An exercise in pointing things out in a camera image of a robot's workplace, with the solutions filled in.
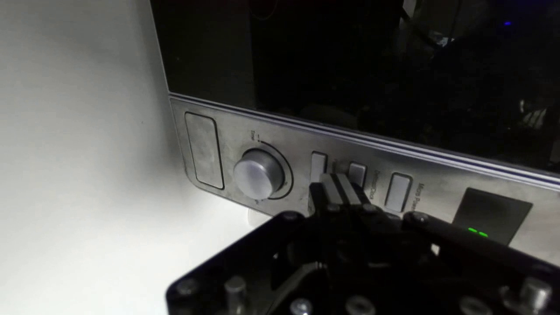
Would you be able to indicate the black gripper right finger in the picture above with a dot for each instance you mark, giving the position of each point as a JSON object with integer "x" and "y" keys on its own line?
{"x": 352, "y": 194}

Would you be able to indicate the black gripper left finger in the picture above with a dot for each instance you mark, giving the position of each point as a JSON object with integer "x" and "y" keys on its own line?
{"x": 326, "y": 194}

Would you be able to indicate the silver microwave with black door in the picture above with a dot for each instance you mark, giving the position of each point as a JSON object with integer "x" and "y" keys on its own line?
{"x": 350, "y": 75}

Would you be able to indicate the small silver microwave button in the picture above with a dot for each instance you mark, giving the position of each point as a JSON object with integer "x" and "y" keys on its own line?
{"x": 357, "y": 171}
{"x": 398, "y": 191}
{"x": 319, "y": 164}

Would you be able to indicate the round silver microwave knob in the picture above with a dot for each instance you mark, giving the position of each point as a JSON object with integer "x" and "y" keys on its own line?
{"x": 259, "y": 171}

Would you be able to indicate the large silver microwave button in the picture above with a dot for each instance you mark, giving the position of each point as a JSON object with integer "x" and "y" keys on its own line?
{"x": 203, "y": 150}

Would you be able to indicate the black microwave display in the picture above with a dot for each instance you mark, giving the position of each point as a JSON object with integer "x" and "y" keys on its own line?
{"x": 492, "y": 212}

